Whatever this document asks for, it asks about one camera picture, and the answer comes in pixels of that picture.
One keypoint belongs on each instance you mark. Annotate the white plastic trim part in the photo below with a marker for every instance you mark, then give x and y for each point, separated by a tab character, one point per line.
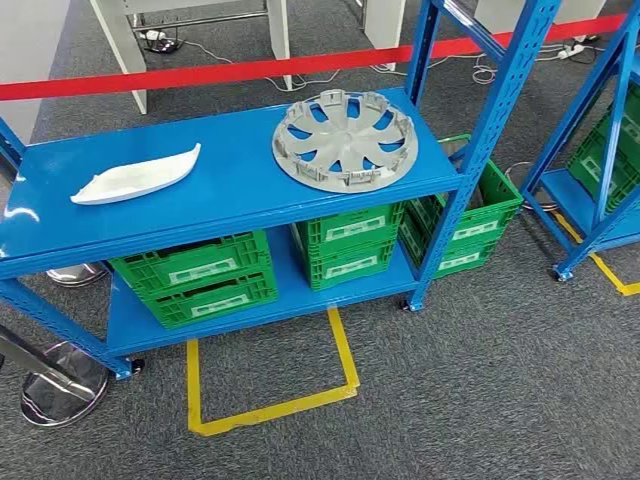
135	179

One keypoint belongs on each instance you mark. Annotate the black router device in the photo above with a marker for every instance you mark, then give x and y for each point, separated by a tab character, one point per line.
164	46

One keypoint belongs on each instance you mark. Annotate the blue metal shelf rack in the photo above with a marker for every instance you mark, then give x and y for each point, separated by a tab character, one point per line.
570	205
225	172

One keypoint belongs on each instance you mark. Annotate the white table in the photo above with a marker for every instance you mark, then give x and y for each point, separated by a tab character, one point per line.
385	23
125	46
500	13

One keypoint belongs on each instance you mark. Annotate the yellow floor tape marking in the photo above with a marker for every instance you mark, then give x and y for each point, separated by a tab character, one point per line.
607	272

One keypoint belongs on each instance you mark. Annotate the white power strip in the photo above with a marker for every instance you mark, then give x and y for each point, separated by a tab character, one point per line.
154	35
570	52

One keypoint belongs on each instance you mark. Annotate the red barrier belt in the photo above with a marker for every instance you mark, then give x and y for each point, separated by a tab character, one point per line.
200	73

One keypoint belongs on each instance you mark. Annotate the grey plastic wheel hubcap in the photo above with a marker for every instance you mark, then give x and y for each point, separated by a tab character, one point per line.
345	142

